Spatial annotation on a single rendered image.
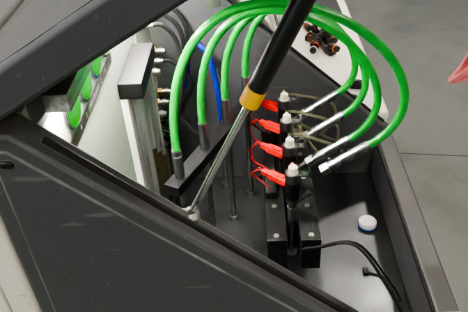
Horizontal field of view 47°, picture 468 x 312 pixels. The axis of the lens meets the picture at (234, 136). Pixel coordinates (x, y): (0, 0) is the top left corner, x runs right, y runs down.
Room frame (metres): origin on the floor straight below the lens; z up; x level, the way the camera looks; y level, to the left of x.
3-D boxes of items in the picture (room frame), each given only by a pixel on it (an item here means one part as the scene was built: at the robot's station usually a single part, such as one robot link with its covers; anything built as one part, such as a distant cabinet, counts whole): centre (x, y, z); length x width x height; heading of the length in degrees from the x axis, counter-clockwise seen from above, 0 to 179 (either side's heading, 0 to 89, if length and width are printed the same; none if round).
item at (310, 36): (1.45, -0.28, 1.01); 0.23 x 0.11 x 0.06; 177
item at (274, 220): (0.84, -0.11, 0.91); 0.34 x 0.10 x 0.15; 177
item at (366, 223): (0.84, -0.28, 0.84); 0.04 x 0.04 x 0.01
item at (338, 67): (1.41, -0.28, 0.97); 0.70 x 0.22 x 0.03; 177
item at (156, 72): (0.98, 0.15, 1.20); 0.13 x 0.03 x 0.31; 177
